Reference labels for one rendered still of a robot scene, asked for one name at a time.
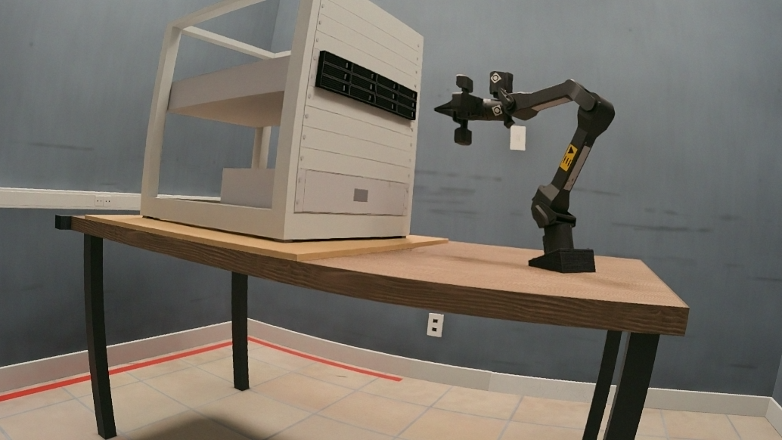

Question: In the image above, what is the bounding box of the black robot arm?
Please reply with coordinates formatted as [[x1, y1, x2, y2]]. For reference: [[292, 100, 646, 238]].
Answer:
[[451, 71, 615, 254]]

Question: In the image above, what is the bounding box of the white equipment rack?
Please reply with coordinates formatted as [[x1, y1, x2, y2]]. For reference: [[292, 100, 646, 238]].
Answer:
[[140, 0, 424, 243]]

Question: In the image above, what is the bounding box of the tan flat board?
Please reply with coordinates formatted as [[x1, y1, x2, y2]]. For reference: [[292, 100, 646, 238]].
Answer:
[[85, 215, 448, 261]]

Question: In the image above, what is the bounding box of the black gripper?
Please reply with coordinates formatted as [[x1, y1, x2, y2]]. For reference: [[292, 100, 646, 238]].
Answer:
[[434, 74, 490, 146]]

